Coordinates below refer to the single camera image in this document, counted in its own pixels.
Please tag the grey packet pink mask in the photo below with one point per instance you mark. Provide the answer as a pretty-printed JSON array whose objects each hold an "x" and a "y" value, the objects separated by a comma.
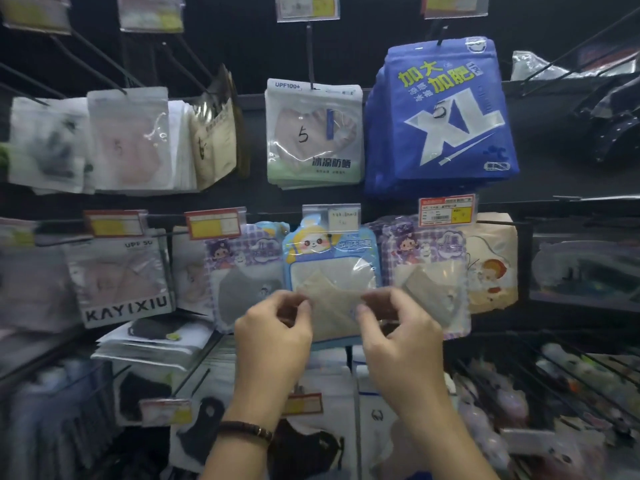
[{"x": 120, "y": 284}]

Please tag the crumpled clear packet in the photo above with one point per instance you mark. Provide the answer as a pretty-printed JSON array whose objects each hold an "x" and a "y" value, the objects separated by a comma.
[{"x": 540, "y": 64}]

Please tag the stack of mask packets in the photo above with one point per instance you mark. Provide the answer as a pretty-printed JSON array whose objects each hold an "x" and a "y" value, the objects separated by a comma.
[{"x": 150, "y": 339}]

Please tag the clear packet purple trim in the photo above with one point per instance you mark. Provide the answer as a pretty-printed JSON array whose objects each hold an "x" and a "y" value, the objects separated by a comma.
[{"x": 585, "y": 274}]

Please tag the pale green mask packet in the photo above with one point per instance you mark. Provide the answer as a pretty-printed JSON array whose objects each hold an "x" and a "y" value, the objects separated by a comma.
[{"x": 312, "y": 139}]

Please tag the clear holder yellow paper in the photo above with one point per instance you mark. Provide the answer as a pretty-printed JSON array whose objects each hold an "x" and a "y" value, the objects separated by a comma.
[{"x": 455, "y": 4}]

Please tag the purple checked packet cream mask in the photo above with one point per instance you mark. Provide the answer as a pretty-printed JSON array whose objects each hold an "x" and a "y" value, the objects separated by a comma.
[{"x": 435, "y": 284}]

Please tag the row of translucent mask packets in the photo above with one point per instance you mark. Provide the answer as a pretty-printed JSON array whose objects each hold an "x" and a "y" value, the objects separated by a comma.
[{"x": 55, "y": 424}]

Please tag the person's left forearm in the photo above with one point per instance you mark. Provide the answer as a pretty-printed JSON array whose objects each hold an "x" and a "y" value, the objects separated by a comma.
[{"x": 235, "y": 459}]

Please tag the glossy packet pink mask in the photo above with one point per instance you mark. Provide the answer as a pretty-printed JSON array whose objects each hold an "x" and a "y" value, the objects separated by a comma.
[{"x": 130, "y": 144}]

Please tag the navy dotted headband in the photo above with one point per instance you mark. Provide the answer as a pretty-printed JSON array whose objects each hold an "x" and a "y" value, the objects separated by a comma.
[{"x": 615, "y": 139}]

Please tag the black mask packet pale arc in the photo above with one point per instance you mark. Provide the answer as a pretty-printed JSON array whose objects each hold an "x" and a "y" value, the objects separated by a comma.
[{"x": 305, "y": 449}]

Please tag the cream line-drawing mask packet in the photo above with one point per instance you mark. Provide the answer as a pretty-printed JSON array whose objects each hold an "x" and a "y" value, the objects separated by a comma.
[{"x": 212, "y": 144}]

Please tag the white price tag with barcode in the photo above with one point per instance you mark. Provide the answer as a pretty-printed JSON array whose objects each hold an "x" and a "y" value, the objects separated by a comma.
[{"x": 447, "y": 210}]

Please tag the white packet beige mask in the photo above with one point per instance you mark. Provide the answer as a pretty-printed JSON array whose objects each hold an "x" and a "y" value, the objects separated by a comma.
[{"x": 190, "y": 274}]

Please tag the clear packet pink mask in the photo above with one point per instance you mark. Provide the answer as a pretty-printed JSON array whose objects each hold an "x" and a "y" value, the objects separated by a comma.
[{"x": 35, "y": 289}]

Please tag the cream cartoon girl packet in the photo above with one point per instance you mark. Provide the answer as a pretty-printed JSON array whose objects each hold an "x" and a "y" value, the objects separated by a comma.
[{"x": 492, "y": 269}]

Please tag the blue cartoon packet cream mask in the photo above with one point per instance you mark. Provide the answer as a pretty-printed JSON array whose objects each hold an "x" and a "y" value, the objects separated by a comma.
[{"x": 330, "y": 274}]

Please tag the dark blue mask packet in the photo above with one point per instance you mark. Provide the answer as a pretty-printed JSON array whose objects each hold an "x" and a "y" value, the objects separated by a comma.
[{"x": 445, "y": 124}]

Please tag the person's left hand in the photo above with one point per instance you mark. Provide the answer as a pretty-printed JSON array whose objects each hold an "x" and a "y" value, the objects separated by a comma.
[{"x": 272, "y": 354}]

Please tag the clear holder white paper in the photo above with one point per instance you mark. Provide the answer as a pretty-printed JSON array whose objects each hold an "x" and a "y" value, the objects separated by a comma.
[{"x": 331, "y": 218}]

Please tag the person's right hand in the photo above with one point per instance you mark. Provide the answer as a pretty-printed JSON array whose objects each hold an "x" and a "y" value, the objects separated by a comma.
[{"x": 407, "y": 359}]

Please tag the white red price tag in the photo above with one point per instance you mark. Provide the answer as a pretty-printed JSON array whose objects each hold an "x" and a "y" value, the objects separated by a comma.
[{"x": 166, "y": 412}]

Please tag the purple checked packet grey mask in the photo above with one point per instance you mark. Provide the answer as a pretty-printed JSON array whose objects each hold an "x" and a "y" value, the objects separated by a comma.
[{"x": 240, "y": 294}]

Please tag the red yellow price tag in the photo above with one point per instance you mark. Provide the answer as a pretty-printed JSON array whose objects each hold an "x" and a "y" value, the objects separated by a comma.
[
  {"x": 215, "y": 223},
  {"x": 302, "y": 404},
  {"x": 115, "y": 223},
  {"x": 35, "y": 12}
]

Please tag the white packet grey mask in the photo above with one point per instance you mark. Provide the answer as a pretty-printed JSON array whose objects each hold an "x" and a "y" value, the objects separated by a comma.
[{"x": 47, "y": 144}]

